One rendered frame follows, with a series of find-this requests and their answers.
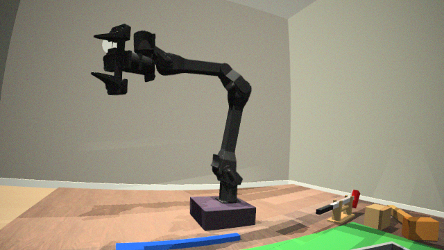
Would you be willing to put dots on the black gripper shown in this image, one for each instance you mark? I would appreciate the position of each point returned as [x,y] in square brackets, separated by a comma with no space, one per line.
[125,61]

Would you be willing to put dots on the green flat mat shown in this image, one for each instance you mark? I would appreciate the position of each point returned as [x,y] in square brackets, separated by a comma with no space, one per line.
[346,237]

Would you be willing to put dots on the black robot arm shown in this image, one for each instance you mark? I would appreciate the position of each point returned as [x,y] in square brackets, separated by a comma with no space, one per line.
[224,164]

